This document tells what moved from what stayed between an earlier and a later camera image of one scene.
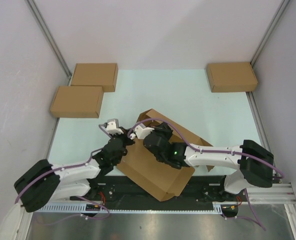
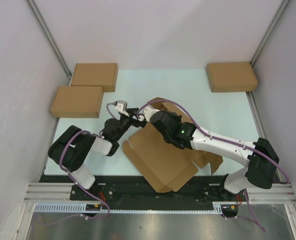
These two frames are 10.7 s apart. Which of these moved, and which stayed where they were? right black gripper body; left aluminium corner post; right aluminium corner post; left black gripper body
Moved: right black gripper body; left black gripper body
Stayed: right aluminium corner post; left aluminium corner post
